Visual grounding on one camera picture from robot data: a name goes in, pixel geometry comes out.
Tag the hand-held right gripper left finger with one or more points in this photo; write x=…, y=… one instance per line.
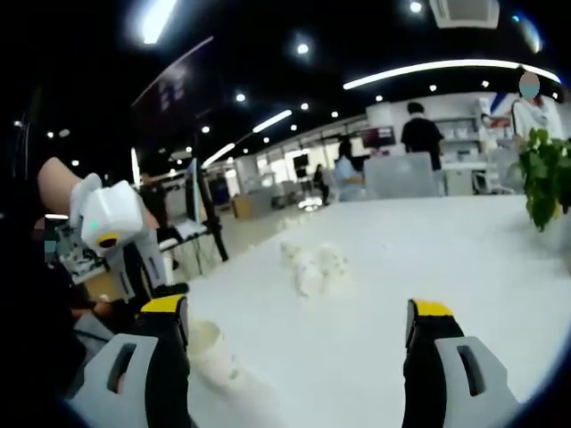
x=165, y=379

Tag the white paper cup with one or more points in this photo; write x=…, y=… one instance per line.
x=216, y=356
x=335, y=263
x=308, y=278

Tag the green potted plant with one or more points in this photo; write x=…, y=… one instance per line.
x=546, y=178

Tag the white table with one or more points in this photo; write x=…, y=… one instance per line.
x=446, y=272

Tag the short ceiling light strip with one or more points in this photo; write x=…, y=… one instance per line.
x=218, y=155
x=272, y=121

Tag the ceiling air conditioner vent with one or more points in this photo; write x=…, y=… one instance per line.
x=466, y=11

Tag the wall display screen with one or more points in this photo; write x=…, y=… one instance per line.
x=379, y=136

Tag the white wall shelving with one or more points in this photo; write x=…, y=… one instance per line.
x=459, y=134

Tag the brown cardboard box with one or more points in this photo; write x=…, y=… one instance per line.
x=243, y=207

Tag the black monitor on stand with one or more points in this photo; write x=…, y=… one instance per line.
x=301, y=161

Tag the large dark display screen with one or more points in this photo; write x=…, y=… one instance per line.
x=178, y=89

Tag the bright ceiling light panel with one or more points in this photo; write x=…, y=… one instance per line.
x=156, y=22

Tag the grey partition panel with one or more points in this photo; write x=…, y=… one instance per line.
x=401, y=176

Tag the group of round ceiling downlights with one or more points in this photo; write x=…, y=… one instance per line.
x=303, y=48

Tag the black tripod stand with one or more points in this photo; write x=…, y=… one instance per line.
x=214, y=214

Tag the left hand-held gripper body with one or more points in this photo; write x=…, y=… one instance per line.
x=113, y=209

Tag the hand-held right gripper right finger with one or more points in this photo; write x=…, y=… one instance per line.
x=424, y=379

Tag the curved ceiling light strip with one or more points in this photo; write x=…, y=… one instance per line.
x=446, y=66

